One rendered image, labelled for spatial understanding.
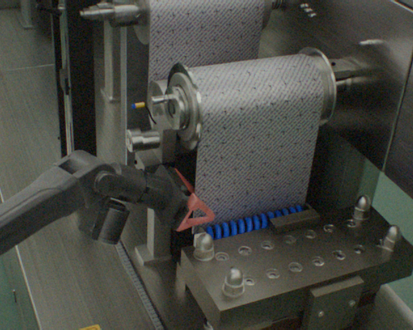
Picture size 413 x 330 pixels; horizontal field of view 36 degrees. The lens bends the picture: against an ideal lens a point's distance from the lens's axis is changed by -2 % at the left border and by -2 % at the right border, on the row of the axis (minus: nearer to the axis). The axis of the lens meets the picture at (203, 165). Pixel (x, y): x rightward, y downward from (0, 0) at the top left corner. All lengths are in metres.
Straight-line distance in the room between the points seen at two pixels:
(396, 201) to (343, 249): 2.02
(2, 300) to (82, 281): 1.29
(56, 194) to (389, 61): 0.59
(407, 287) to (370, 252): 1.55
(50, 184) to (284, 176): 0.45
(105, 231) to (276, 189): 0.34
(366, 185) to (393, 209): 1.58
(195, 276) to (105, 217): 0.19
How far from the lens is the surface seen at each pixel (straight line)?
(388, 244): 1.19
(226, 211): 1.17
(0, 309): 2.49
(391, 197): 3.20
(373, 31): 1.16
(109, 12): 1.23
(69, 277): 1.26
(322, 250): 1.16
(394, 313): 1.27
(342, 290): 1.11
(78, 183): 0.95
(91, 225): 1.02
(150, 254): 1.29
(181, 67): 1.07
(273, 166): 1.16
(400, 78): 1.12
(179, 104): 1.04
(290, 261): 1.12
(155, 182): 1.05
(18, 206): 0.93
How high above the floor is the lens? 1.77
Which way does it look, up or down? 33 degrees down
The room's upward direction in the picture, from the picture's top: 4 degrees clockwise
